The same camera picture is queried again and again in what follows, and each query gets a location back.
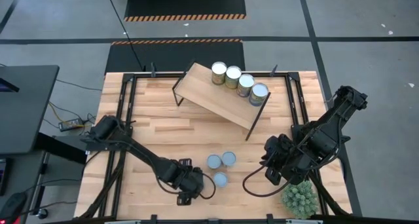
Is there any green oranges can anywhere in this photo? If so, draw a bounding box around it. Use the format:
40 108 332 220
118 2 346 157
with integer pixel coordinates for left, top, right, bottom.
211 61 228 86

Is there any white and red tomatoes can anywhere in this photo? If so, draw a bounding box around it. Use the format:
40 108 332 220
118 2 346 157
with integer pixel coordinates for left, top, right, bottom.
212 171 229 189

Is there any peaches can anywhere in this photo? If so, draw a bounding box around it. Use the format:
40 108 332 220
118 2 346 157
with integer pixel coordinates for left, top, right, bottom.
236 73 255 98

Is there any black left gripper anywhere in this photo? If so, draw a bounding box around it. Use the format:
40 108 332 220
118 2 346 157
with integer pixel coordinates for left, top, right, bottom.
176 157 206 207

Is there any short green peas can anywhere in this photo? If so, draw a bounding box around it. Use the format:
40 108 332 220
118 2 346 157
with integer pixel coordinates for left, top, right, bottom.
206 153 223 170

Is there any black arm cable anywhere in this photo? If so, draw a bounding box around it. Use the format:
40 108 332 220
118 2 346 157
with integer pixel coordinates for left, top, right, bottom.
153 173 217 200
242 164 295 198

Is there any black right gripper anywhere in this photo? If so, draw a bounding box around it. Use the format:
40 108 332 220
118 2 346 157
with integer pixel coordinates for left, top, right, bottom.
261 134 298 187

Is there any yellow floor cable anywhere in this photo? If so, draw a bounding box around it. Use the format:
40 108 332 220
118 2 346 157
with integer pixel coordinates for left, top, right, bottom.
48 102 84 128

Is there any pears can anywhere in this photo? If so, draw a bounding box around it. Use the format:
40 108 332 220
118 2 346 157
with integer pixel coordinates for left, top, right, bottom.
248 83 270 107

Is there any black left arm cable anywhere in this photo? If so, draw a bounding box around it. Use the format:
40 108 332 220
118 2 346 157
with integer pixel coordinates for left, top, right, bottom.
153 173 217 200

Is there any black mat with hazard stripes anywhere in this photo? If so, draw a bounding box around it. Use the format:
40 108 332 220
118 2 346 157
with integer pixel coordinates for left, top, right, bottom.
123 0 247 22
104 38 246 75

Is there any tall can with teal rim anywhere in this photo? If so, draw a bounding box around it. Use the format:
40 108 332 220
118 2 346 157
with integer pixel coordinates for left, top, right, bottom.
221 151 237 167

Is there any small green artificial plant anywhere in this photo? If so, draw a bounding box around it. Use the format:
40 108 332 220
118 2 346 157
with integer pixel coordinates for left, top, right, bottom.
280 180 321 220

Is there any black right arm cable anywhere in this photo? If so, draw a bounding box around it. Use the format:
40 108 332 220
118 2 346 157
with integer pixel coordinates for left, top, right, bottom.
242 164 295 198

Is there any black metal table frame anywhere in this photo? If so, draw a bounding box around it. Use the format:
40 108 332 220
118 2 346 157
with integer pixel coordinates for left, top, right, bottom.
73 64 354 224

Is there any black desk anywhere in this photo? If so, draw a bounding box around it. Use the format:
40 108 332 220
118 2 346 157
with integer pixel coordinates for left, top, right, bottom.
0 65 60 156

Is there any wooden shelf with black legs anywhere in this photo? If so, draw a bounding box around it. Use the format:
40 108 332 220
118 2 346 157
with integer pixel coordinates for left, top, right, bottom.
172 58 279 142

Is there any long black cable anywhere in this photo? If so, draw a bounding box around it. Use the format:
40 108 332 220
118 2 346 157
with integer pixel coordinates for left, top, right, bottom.
104 0 145 71

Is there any blue and yellow carrots can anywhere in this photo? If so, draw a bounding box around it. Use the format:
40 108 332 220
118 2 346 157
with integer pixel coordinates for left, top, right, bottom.
225 65 242 90

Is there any black power adapter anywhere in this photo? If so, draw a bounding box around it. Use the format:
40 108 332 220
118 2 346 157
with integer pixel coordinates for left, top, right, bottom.
58 118 84 132

